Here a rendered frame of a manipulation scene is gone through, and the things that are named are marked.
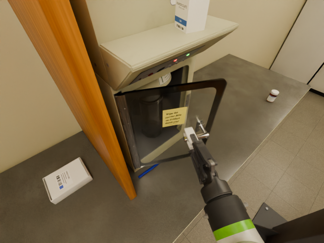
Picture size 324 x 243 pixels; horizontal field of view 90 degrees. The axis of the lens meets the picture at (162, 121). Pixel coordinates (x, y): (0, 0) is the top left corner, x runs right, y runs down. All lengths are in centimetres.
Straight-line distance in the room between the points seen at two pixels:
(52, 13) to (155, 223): 66
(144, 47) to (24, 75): 59
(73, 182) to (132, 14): 66
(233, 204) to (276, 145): 202
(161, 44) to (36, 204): 77
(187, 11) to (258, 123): 84
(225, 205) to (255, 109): 83
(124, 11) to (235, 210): 47
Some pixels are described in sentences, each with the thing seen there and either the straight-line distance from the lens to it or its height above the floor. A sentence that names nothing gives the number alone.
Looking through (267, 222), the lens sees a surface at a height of 2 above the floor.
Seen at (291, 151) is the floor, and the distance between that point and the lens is 247.
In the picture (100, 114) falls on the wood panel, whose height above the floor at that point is 143.
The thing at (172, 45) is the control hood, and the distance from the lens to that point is 34.
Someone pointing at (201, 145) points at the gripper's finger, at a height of 125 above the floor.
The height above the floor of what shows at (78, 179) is 98.
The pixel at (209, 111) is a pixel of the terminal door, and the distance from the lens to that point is 55.
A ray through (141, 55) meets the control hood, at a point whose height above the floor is 151.
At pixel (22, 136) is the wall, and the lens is 98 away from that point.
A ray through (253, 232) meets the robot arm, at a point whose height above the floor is 124.
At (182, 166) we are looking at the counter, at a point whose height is 94.
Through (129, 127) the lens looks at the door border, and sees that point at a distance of 50.
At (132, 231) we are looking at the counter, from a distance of 72.
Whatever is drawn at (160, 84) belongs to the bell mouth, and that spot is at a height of 133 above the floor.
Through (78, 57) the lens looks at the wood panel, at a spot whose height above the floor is 154.
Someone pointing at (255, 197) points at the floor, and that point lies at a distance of 193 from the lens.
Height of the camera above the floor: 164
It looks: 48 degrees down
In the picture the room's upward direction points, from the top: straight up
